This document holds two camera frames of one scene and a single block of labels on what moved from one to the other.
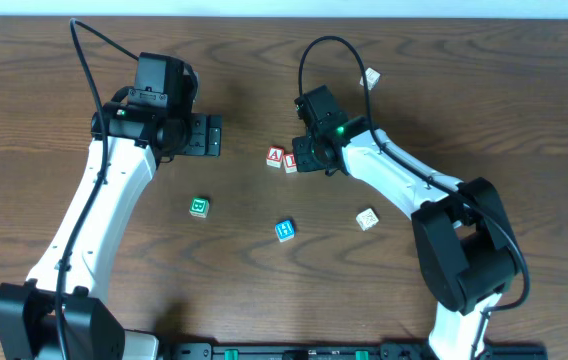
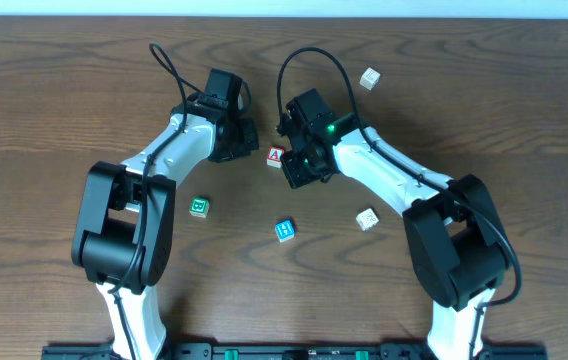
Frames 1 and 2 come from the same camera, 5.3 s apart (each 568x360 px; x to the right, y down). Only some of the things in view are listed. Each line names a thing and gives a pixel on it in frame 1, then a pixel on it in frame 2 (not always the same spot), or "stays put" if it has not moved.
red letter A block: x=274 y=156 stays put
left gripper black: x=206 y=133 -> x=243 y=140
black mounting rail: x=386 y=351 stays put
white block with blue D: x=367 y=219 stays put
